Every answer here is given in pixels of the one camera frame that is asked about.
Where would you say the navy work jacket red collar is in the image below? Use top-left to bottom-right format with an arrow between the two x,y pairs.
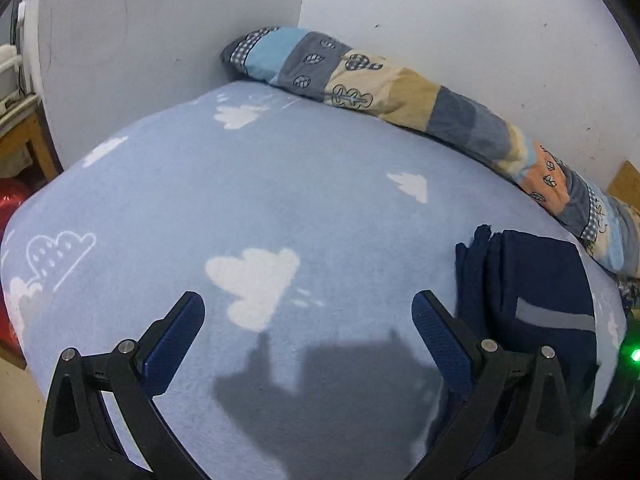
456,224 -> 598,411

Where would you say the dark patterned cloth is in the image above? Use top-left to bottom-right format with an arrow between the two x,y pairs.
616,278 -> 640,321

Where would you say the wooden headboard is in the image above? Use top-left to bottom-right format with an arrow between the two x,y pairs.
608,160 -> 640,209

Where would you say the red object beside bed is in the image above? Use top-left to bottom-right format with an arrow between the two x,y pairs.
1,178 -> 30,370

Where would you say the light blue cloud bedsheet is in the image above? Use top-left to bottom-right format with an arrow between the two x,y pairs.
0,79 -> 629,480

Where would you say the wooden side table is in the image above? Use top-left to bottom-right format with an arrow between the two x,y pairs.
0,94 -> 63,182

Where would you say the patchwork rolled quilt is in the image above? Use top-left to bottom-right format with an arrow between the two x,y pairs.
221,26 -> 639,278

